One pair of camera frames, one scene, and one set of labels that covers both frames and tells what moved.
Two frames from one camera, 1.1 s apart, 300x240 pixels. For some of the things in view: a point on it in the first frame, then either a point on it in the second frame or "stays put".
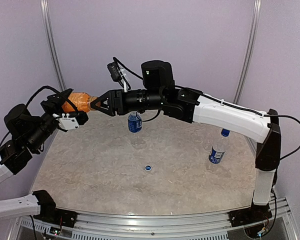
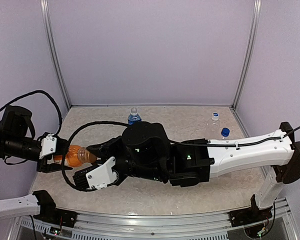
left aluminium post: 45,10 stays put
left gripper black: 55,99 -> 50,167
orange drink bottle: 81,100 -> 76,155
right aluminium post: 250,46 stays put
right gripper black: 113,96 -> 101,150
